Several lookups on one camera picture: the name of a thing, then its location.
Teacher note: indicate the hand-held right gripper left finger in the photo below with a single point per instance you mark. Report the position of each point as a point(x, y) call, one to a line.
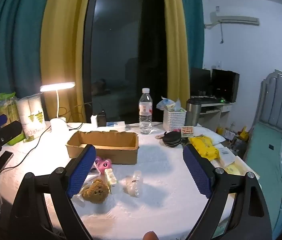
point(82, 170)

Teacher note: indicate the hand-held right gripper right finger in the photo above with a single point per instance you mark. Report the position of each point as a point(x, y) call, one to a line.
point(197, 170)

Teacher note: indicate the pink plush toy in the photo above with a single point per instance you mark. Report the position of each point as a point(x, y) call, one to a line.
point(104, 165)

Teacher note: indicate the brown scrubber sponge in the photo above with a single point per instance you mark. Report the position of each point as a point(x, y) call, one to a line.
point(96, 192)

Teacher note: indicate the green white tissue pack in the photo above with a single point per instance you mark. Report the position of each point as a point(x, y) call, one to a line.
point(110, 177)

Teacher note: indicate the cardboard box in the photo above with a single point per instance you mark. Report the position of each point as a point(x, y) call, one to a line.
point(121, 155)

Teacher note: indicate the clear bubble wrap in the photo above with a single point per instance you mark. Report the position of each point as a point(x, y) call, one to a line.
point(133, 185)

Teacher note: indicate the person's right hand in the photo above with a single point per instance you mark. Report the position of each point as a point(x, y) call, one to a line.
point(151, 236)

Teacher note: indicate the green packet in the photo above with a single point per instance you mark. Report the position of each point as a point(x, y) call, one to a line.
point(8, 110)

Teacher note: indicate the black flat device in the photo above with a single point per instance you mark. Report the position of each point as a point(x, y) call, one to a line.
point(5, 158)

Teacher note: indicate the yellow wet wipes pack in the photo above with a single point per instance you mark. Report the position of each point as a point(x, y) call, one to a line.
point(204, 146)

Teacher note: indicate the pack of paper cups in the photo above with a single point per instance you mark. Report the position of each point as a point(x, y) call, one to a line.
point(32, 120)

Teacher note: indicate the white paper packet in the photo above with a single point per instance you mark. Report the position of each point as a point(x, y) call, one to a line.
point(227, 155)

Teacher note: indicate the white textured tablecloth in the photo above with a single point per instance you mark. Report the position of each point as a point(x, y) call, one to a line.
point(161, 170)

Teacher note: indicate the black round pouch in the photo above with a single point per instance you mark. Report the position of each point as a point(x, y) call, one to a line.
point(172, 137)

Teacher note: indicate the brown leather tag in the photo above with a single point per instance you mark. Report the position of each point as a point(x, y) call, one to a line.
point(160, 136)

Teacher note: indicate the white charger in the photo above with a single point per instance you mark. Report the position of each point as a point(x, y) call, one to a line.
point(94, 121)

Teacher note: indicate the white desk lamp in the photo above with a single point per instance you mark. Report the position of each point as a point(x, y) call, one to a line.
point(59, 125)

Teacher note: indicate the black power adapter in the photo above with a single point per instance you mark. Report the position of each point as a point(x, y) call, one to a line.
point(102, 118)

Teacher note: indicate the white slatted basket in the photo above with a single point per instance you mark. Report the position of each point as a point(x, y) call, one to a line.
point(173, 120)

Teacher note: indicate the white blue flat box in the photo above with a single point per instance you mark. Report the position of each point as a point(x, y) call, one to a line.
point(116, 125)

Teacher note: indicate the white computer desk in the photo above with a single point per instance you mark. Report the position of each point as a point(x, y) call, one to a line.
point(216, 115)

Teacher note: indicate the green mattress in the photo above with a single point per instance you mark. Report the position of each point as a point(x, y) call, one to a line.
point(263, 150)

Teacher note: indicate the blue plastic bag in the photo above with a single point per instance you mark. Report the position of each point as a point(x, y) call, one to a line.
point(164, 103)

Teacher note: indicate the clear water bottle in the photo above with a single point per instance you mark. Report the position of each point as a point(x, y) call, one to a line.
point(145, 115)

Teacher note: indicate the teal curtain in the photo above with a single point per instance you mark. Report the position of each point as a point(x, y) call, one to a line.
point(10, 42)
point(194, 30)

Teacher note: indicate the black monitor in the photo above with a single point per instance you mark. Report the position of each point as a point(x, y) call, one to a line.
point(199, 81)

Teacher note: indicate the black computer tower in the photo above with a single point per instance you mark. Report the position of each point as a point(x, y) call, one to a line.
point(224, 85)

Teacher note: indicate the yellow curtain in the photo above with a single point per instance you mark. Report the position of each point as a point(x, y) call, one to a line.
point(176, 42)
point(63, 42)

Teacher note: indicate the dark glass window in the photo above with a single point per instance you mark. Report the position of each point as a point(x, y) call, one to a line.
point(126, 55)

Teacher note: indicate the white air conditioner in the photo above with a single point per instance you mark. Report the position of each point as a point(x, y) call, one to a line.
point(236, 19)

